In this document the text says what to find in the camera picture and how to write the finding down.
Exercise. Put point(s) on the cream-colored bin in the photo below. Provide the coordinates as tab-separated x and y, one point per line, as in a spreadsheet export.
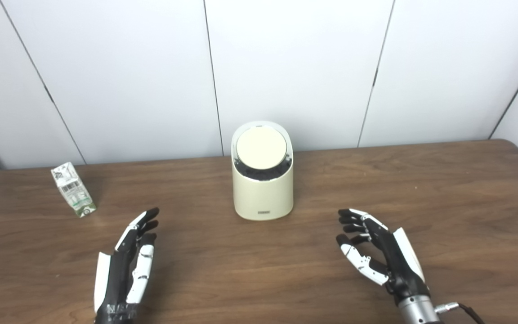
263	193

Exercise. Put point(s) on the cream round bin lid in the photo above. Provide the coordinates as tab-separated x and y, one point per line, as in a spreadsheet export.
261	147

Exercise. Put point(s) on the white and black left hand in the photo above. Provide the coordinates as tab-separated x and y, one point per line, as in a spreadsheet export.
116	274

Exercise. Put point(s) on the white green milk carton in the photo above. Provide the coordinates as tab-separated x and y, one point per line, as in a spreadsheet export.
73	189

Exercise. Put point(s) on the white and black right hand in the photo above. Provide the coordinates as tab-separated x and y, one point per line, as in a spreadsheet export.
398	265

